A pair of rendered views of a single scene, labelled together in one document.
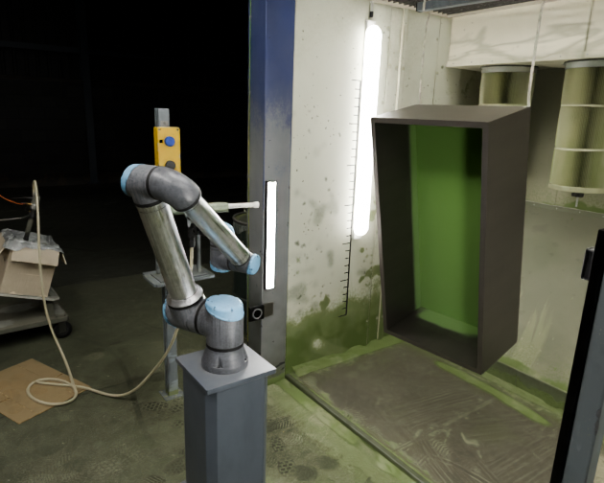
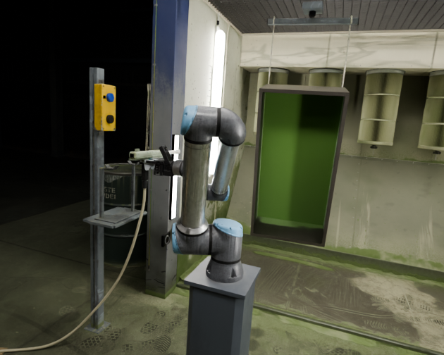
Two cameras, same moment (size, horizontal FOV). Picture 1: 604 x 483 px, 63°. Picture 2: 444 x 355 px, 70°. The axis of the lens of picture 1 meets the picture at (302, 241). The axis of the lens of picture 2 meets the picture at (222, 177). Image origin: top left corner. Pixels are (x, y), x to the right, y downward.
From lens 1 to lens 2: 1.35 m
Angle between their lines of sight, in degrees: 34
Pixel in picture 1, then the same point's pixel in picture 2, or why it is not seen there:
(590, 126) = not seen: hidden behind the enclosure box
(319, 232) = not seen: hidden behind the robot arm
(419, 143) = (266, 108)
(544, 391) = (320, 253)
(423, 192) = (266, 141)
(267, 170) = (173, 125)
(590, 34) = (329, 55)
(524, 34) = (291, 51)
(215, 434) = (239, 332)
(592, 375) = not seen: outside the picture
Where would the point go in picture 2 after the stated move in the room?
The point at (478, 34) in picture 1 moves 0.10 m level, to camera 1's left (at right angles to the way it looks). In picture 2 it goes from (261, 48) to (254, 46)
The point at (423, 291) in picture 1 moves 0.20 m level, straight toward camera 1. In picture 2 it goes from (259, 206) to (269, 212)
